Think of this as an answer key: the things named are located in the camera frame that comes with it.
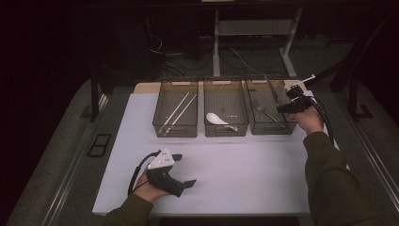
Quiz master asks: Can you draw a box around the white floor cable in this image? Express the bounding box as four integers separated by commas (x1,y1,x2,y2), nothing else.
229,46,269,77

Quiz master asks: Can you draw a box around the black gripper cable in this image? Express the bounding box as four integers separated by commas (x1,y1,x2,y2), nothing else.
309,95,339,149
127,150,162,197

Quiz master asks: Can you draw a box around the white metal desk frame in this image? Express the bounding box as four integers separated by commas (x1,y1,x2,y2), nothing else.
212,8,304,79

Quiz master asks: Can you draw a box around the black floor outlet frame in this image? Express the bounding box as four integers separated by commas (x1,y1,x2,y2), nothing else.
87,133,112,158

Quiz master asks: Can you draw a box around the black floor cable bundle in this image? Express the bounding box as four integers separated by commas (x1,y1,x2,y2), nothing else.
145,15,215,79

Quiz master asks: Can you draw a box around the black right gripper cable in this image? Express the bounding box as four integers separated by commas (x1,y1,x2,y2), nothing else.
309,95,339,149

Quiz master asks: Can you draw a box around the steel fork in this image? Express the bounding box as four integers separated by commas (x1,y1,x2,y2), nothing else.
254,105,287,130

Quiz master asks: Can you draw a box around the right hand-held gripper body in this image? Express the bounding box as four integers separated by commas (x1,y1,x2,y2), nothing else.
284,73,316,113

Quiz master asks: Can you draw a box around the person's left hand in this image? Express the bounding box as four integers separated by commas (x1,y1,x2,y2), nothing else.
133,171,170,203

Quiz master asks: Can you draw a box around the translucent grey plastic bin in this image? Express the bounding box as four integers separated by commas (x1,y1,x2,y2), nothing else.
152,78,200,138
244,74,300,136
202,78,249,137

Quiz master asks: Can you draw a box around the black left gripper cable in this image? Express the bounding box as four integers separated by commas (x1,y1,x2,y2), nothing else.
127,150,162,197

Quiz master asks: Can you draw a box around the white spoon with metal handle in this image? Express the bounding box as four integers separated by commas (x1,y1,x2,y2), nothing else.
205,112,240,133

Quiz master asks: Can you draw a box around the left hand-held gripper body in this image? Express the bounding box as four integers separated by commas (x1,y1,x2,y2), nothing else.
145,148,186,198

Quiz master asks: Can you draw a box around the black metal stand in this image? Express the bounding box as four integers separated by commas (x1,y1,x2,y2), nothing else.
79,67,109,123
328,78,375,121

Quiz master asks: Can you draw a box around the person's right hand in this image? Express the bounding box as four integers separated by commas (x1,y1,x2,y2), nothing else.
286,107,325,136

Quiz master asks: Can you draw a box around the white table mat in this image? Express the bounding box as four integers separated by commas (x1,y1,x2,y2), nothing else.
92,89,351,218

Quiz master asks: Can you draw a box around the aluminium floor rail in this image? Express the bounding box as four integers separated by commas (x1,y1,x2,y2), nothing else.
41,93,109,226
347,119,399,203

